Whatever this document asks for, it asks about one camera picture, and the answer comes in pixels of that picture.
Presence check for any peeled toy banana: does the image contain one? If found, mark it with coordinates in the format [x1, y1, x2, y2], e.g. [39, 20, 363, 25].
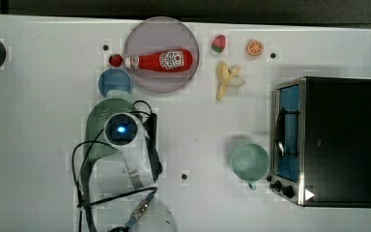
[216, 61, 245, 101]

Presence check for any green mug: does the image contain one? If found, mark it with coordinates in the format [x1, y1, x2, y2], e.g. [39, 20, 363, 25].
[229, 143, 271, 190]

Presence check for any pink green toy peach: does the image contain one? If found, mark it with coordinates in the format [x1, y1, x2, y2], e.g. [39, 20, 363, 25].
[212, 35, 226, 53]

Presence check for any blue bowl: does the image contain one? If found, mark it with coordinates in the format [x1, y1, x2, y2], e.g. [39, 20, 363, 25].
[98, 69, 133, 98]

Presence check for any silver toaster oven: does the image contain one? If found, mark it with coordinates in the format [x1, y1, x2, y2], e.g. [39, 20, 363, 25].
[267, 76, 371, 208]

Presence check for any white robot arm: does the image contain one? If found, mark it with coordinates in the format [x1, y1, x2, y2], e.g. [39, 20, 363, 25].
[75, 111, 178, 232]

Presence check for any red ketchup bottle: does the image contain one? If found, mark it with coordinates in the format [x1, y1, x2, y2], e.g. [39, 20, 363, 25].
[124, 48, 193, 73]

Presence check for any grey round plate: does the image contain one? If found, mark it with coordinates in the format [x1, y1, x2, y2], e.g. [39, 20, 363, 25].
[124, 16, 199, 94]

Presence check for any toy orange slice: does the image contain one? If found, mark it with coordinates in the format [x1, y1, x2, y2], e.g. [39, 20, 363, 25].
[246, 40, 264, 56]

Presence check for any red toy strawberry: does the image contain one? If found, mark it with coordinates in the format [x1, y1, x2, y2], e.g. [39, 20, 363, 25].
[108, 54, 123, 68]

